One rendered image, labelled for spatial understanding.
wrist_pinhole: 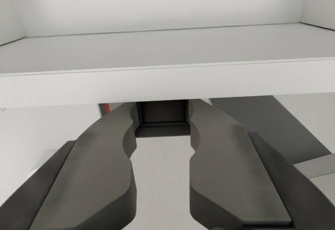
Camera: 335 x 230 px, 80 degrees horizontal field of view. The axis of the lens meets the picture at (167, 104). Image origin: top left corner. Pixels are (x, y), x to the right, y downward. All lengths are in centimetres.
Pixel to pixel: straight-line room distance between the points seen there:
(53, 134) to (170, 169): 120
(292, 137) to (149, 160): 102
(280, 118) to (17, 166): 63
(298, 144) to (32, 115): 55
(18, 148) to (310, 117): 142
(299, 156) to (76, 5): 52
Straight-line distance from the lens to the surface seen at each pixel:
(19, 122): 38
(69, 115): 33
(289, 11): 20
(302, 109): 143
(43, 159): 38
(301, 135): 61
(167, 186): 164
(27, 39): 20
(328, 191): 46
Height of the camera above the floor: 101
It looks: 61 degrees down
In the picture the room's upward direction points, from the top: 179 degrees clockwise
